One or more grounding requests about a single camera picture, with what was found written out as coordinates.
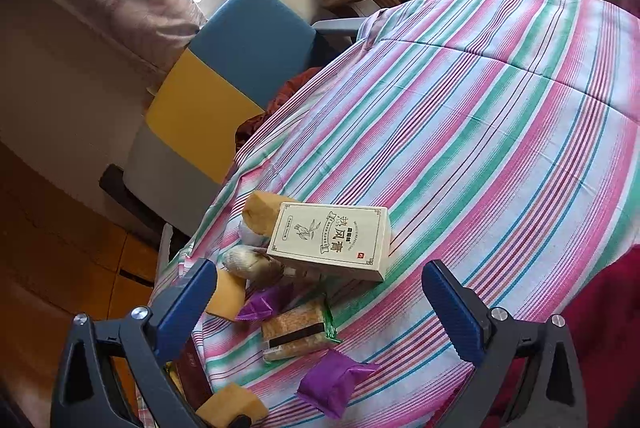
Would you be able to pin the purple snack packet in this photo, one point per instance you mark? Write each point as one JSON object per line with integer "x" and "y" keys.
{"x": 335, "y": 383}
{"x": 265, "y": 303}

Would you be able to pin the cream printed carton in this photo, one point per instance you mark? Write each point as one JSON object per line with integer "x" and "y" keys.
{"x": 330, "y": 238}

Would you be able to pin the dark red cloth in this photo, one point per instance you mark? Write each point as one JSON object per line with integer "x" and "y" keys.
{"x": 280, "y": 102}

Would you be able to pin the blue yellow grey chair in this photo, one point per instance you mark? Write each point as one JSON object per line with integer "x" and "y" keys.
{"x": 220, "y": 77}

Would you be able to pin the white sock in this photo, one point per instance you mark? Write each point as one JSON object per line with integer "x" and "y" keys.
{"x": 250, "y": 262}

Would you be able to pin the yellow bread packet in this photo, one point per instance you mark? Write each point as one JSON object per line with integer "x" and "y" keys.
{"x": 260, "y": 213}
{"x": 232, "y": 405}
{"x": 227, "y": 295}

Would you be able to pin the white bed frame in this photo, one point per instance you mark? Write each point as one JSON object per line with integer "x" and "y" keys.
{"x": 166, "y": 240}

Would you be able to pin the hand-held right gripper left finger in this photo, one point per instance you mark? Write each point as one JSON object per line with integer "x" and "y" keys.
{"x": 185, "y": 308}

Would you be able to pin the dark red box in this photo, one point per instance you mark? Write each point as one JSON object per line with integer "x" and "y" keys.
{"x": 192, "y": 373}

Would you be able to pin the red blanket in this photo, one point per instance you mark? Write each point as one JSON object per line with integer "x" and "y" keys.
{"x": 600, "y": 333}

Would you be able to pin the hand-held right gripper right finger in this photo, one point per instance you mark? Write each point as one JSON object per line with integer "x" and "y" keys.
{"x": 452, "y": 313}

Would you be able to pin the green cracker packet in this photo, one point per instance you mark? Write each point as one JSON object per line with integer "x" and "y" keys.
{"x": 295, "y": 330}

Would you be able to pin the striped bed sheet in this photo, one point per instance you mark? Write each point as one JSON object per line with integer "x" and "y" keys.
{"x": 465, "y": 132}

